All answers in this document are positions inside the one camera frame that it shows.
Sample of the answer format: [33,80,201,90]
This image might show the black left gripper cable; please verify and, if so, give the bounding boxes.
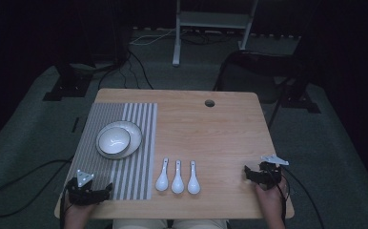
[0,156,75,229]

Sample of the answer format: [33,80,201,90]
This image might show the white bowl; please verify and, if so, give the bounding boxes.
[97,126,132,156]

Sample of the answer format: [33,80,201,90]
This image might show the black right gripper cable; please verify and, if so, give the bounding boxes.
[276,165,325,229]

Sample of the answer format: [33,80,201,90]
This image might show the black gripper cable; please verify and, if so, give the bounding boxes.
[276,165,325,229]
[0,156,75,229]

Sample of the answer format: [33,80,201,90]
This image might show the person's left hand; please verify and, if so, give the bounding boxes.
[63,190,98,221]

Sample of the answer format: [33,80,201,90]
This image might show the white floor cable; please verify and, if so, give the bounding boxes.
[129,28,177,46]

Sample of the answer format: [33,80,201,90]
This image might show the grey striped placemat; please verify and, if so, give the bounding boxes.
[65,102,158,201]

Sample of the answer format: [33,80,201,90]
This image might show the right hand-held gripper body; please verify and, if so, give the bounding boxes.
[254,154,290,191]

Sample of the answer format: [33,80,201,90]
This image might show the white ceramic spoon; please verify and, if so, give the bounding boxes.
[154,157,170,193]
[187,160,202,196]
[171,159,185,195]

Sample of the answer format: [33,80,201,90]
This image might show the black floor cable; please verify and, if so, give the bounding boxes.
[97,50,154,91]

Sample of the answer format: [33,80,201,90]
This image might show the black stand base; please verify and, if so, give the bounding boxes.
[281,83,321,115]
[42,62,92,102]

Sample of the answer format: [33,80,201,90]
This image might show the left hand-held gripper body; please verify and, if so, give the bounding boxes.
[65,169,101,206]

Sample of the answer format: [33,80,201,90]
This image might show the person's right hand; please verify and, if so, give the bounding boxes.
[255,177,290,214]

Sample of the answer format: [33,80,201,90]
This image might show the white metal stand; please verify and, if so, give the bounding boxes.
[172,0,260,67]

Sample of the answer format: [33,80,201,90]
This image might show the person's legs in beige trousers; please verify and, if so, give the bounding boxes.
[112,219,228,229]

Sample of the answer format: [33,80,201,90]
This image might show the white plate with dark rim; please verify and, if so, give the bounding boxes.
[95,120,143,160]

